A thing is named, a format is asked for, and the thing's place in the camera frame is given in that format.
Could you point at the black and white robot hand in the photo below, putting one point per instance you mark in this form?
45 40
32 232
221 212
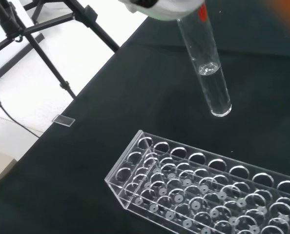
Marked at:
159 9

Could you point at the clear plastic test tube rack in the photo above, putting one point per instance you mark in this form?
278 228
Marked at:
203 190

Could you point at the black bench cloth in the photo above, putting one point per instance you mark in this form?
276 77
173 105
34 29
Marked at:
145 117

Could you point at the clear plastic clip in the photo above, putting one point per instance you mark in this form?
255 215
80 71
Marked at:
63 120

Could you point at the black camera tripod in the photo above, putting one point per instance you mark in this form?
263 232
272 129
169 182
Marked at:
37 29

